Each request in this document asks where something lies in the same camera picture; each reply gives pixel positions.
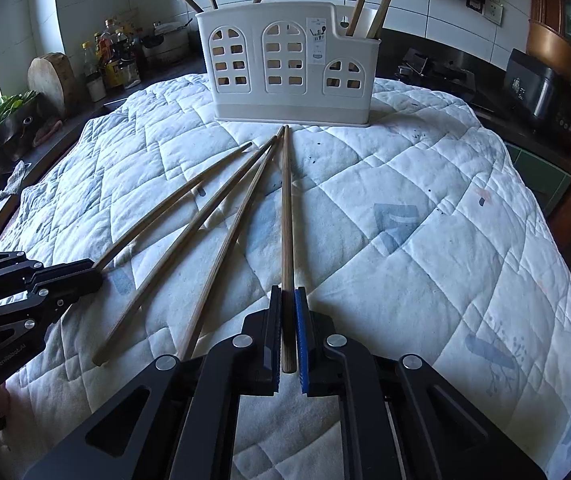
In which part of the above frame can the grey dish rag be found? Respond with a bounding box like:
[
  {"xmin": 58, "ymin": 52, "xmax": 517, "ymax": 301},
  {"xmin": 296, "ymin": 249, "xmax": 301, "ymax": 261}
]
[{"xmin": 0, "ymin": 160, "xmax": 31, "ymax": 201}]

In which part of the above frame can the metal bowl with greens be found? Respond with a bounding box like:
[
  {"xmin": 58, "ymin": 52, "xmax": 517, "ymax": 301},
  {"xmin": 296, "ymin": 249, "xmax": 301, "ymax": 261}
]
[{"xmin": 0, "ymin": 90, "xmax": 38, "ymax": 146}]

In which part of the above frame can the white quilted cloth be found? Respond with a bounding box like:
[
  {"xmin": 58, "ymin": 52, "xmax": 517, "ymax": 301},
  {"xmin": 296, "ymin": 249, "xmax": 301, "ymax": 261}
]
[{"xmin": 0, "ymin": 75, "xmax": 571, "ymax": 479}]

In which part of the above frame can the small white jar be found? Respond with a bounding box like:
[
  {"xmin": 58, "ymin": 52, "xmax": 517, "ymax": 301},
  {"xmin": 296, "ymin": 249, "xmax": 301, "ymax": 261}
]
[{"xmin": 86, "ymin": 73, "xmax": 106, "ymax": 103}]

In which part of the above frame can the round wooden cutting board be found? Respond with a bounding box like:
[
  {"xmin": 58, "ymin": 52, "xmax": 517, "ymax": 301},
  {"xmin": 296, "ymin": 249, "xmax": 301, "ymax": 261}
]
[{"xmin": 27, "ymin": 52, "xmax": 79, "ymax": 118}]

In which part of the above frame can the oil bottle yellow label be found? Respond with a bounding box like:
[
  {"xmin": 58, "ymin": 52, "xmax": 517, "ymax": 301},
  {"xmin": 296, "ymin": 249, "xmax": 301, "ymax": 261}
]
[{"xmin": 99, "ymin": 18, "xmax": 128, "ymax": 90}]

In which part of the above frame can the metal cooking pot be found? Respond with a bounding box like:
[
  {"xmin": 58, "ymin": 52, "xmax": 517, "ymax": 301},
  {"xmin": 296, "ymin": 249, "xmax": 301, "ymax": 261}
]
[{"xmin": 140, "ymin": 20, "xmax": 191, "ymax": 62}]

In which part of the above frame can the white plastic utensil holder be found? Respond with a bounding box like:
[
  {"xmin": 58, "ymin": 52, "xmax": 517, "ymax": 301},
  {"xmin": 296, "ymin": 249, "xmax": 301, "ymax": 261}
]
[{"xmin": 196, "ymin": 0, "xmax": 380, "ymax": 126}]

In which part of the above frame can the black rice cooker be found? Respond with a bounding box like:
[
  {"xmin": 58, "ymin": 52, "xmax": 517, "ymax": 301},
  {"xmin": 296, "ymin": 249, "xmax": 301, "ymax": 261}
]
[{"xmin": 503, "ymin": 49, "xmax": 571, "ymax": 154}]

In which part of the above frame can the copper pot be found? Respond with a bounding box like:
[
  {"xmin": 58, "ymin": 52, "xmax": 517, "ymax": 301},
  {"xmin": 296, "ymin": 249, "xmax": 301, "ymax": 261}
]
[{"xmin": 526, "ymin": 21, "xmax": 571, "ymax": 81}]

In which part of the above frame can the white wall socket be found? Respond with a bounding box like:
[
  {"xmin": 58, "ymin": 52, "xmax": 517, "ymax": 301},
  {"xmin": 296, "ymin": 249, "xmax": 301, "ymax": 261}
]
[{"xmin": 483, "ymin": 0, "xmax": 503, "ymax": 27}]

